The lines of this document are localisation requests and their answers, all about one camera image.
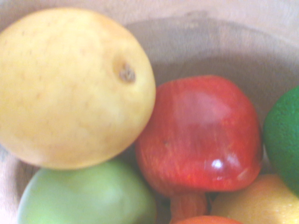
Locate wooden fruit basket bowl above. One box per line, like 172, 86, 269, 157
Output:
0, 0, 299, 224

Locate red apple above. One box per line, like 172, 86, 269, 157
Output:
135, 75, 263, 223

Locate large yellow pear fruit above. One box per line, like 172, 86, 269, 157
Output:
0, 7, 157, 170

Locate light green apple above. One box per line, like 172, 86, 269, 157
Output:
16, 160, 157, 224

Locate red orange fruit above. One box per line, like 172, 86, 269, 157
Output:
172, 215, 245, 224

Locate dark green lime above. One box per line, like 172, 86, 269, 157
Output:
263, 85, 299, 197

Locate yellow orange round fruit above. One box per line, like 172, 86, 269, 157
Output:
209, 174, 299, 224

